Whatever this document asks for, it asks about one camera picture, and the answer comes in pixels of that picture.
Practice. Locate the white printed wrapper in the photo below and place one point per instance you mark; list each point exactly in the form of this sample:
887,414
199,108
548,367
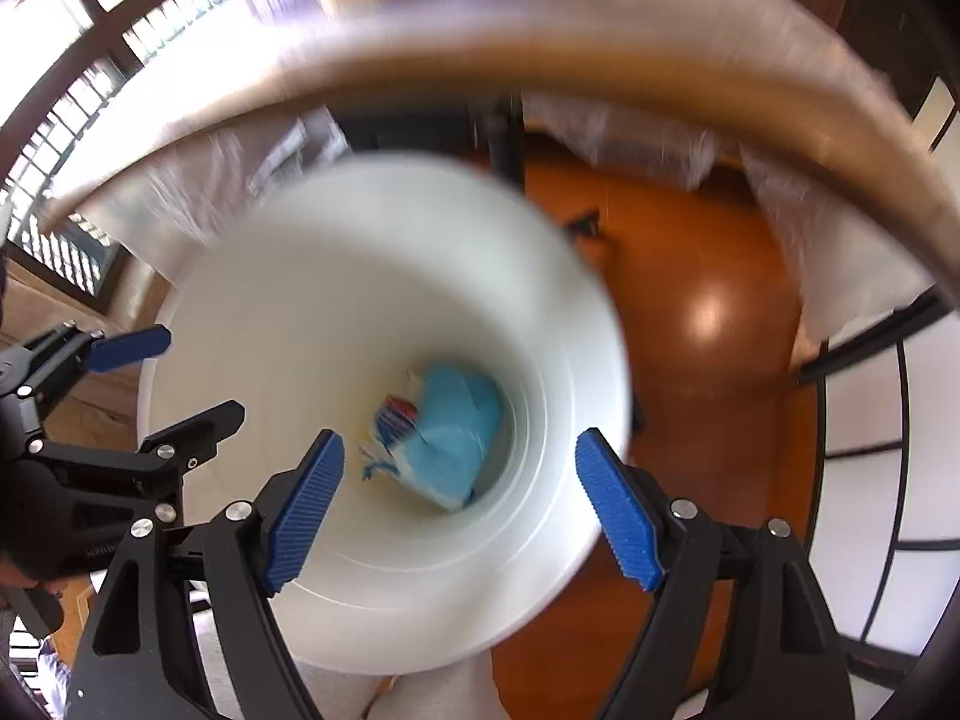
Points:
390,427

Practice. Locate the white plastic bin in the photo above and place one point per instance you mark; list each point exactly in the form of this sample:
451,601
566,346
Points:
262,330

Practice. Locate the clear plastic table sheet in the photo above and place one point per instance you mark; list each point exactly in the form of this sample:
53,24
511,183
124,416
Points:
450,30

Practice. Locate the window with dark frame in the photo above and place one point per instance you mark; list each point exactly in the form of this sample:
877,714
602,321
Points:
75,127

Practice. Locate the wooden table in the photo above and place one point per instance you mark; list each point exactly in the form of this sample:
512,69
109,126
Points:
675,90

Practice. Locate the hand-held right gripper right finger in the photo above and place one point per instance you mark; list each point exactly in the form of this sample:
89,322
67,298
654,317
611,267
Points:
619,510

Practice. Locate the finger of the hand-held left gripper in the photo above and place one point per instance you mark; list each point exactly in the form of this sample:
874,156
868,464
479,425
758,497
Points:
191,439
127,349

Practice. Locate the light blue crumpled packet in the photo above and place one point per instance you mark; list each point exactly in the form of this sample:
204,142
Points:
457,427

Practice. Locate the white panelled sliding door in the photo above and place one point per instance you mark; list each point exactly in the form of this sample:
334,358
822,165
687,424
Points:
885,480

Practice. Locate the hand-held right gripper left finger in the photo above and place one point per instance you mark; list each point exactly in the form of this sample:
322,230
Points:
304,510

